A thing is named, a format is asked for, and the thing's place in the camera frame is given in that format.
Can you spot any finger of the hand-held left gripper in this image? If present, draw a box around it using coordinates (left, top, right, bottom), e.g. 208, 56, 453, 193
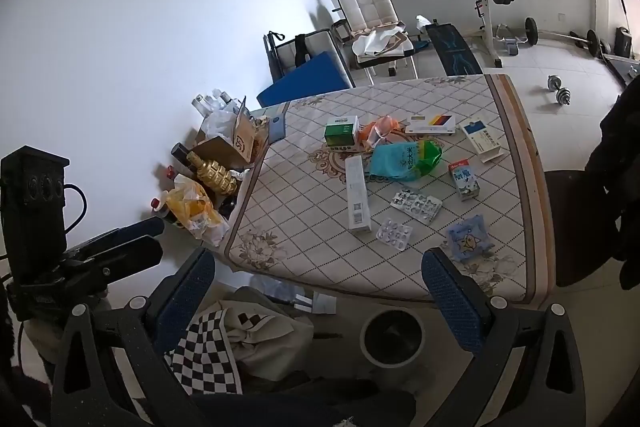
75, 217, 166, 258
62, 234, 165, 280

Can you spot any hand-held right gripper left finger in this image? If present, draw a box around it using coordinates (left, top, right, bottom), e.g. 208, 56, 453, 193
50, 247, 217, 427

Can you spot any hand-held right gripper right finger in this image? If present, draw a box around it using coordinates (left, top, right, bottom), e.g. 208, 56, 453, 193
421, 248, 587, 427

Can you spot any round white trash bin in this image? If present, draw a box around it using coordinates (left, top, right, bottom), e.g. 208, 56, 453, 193
359, 309, 427, 368

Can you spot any long white box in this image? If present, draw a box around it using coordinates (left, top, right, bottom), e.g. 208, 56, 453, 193
344, 155, 373, 235

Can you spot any teal and green plastic bag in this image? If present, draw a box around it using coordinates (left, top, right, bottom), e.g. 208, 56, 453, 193
369, 139, 444, 182

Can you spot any white box with rainbow stripes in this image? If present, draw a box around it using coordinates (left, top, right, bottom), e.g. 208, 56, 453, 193
404, 113, 458, 135

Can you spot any green and white box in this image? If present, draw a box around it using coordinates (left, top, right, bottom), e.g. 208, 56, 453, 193
324, 116, 368, 154

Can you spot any yellow plastic bag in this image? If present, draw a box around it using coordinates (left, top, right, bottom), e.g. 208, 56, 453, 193
165, 174, 231, 248

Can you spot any black and white checkered cloth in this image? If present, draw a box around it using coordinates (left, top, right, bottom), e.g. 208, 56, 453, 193
165, 307, 246, 395

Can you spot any blue tissue packet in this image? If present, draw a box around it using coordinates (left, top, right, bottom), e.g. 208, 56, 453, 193
445, 216, 496, 260

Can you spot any dark glass bottle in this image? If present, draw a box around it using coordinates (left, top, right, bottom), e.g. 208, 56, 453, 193
170, 143, 198, 170

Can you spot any small silver blister pack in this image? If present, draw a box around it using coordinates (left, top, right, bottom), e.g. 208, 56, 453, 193
375, 218, 415, 250

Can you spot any gold textured bottle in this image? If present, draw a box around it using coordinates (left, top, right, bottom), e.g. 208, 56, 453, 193
186, 150, 237, 195

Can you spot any checkered and beige cloth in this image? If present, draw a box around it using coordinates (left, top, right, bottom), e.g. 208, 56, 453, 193
217, 286, 315, 380

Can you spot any large silver blister pack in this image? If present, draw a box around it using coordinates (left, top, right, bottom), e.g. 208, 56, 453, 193
390, 188, 444, 224

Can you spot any small milk carton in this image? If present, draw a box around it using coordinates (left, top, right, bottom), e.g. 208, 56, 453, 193
447, 159, 482, 201

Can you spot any open cardboard box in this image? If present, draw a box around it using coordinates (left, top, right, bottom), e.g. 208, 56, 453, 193
192, 96, 273, 170

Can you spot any blue and white medicine box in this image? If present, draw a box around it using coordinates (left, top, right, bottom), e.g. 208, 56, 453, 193
459, 118, 505, 164

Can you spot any table with patterned tablecloth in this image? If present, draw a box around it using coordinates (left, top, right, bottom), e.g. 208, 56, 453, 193
223, 74, 556, 308

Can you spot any orange plastic bag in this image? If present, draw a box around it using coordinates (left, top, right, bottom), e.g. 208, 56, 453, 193
357, 116, 403, 150

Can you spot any blue exercise mat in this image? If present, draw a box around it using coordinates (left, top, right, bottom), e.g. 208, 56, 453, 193
256, 51, 353, 108

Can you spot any black coat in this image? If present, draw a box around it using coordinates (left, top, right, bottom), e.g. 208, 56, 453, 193
585, 74, 640, 290

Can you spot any chrome dumbbell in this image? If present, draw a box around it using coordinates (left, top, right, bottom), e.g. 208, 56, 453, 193
545, 75, 573, 106

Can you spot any weight bench with rack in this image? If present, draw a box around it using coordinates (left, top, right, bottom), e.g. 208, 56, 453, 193
425, 0, 531, 75

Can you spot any grey folding chair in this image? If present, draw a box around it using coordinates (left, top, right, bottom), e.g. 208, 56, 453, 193
263, 28, 346, 78

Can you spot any white and brown bag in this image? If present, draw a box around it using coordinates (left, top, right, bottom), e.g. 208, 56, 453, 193
350, 23, 413, 58

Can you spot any small barbell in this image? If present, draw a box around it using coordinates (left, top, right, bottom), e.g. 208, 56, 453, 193
524, 17, 608, 58

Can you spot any white padded chair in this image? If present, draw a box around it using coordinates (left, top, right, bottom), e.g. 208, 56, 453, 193
336, 0, 418, 80

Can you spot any black case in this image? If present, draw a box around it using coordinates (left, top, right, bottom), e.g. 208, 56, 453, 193
614, 26, 633, 58

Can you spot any black cable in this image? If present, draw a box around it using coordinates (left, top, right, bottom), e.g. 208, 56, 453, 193
62, 183, 88, 234

